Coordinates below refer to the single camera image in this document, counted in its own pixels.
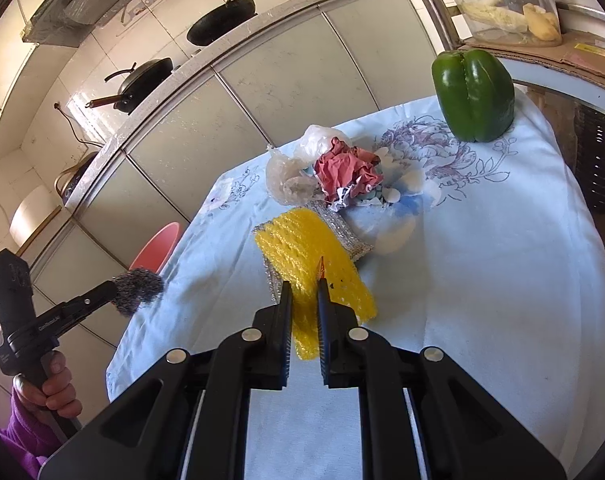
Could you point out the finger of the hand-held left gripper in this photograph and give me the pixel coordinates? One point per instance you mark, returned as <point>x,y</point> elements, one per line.
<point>85,305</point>

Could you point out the person's left forearm purple sleeve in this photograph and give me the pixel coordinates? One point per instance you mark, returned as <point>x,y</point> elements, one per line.
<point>22,440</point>

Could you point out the silver mesh pad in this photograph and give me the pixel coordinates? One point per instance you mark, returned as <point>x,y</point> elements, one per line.
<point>340,222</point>

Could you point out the white round container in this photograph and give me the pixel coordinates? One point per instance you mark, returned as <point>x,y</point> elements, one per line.
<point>35,217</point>

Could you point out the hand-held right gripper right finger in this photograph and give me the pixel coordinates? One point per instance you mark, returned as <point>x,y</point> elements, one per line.
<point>325,320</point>

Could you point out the potato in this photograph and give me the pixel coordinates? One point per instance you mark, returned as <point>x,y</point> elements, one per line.
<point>542,22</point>

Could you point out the yellow foam net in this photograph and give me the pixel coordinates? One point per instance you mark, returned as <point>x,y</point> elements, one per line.
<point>302,245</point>

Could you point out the clear plastic bag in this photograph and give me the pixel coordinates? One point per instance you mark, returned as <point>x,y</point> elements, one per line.
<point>282,175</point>

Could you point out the grey kitchen counter cabinet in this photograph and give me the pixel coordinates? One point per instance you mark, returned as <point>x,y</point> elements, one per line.
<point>232,100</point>

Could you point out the crumpled red paper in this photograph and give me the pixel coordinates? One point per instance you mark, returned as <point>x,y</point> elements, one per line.
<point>347,170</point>

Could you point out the steel range hood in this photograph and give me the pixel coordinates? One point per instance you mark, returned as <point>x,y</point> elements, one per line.
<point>82,5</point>

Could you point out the brown cardboard sheet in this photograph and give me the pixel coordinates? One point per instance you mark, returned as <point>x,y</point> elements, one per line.
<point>572,57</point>

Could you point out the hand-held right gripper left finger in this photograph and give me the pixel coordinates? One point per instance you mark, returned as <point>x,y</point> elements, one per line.
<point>285,320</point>

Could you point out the clear glass container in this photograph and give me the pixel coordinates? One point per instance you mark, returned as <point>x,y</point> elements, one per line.
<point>482,20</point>

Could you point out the blue floral tablecloth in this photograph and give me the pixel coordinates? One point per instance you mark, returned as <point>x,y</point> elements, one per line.
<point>482,285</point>

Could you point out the green bell pepper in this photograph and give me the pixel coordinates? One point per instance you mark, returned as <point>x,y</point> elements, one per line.
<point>472,90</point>

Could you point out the pink plastic bucket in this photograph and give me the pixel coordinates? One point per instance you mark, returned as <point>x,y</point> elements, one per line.
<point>155,250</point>

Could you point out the black wicker basket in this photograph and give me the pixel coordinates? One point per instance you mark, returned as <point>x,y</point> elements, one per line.
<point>602,160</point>

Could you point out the black wok with lid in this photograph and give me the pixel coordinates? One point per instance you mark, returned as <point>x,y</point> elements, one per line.
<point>142,82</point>

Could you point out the steel wool scrubber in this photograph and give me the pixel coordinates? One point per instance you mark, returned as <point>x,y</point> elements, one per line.
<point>140,292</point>

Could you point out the white crumpled wrap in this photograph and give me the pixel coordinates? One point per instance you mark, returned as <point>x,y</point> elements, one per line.
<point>412,180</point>

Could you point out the metal shelf rack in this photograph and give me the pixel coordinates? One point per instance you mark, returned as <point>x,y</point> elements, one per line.
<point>557,80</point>

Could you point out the person's left hand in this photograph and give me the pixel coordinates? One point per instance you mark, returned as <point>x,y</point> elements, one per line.
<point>57,390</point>

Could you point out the napa cabbage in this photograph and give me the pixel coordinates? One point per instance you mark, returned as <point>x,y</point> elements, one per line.
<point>492,16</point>

